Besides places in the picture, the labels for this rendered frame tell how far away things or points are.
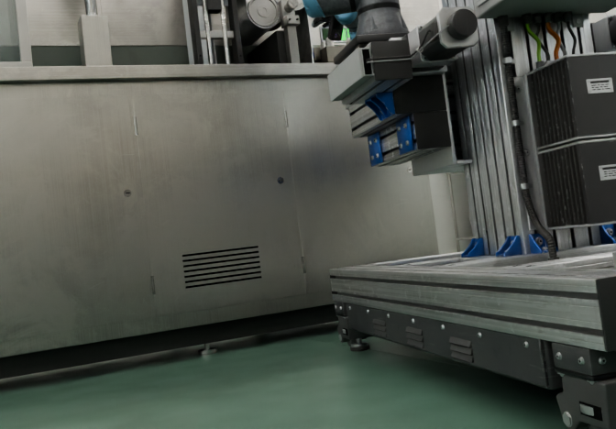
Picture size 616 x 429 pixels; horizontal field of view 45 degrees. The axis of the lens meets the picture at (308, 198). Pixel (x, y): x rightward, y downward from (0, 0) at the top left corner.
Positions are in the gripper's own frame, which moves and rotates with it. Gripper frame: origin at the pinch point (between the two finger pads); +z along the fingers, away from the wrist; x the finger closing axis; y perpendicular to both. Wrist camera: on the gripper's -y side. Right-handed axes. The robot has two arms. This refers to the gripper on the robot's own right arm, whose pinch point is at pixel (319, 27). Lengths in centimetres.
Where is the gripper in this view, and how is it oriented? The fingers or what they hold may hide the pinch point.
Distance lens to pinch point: 281.5
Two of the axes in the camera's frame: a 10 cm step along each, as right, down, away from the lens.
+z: -4.0, 1.0, 9.1
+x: -9.1, 0.9, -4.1
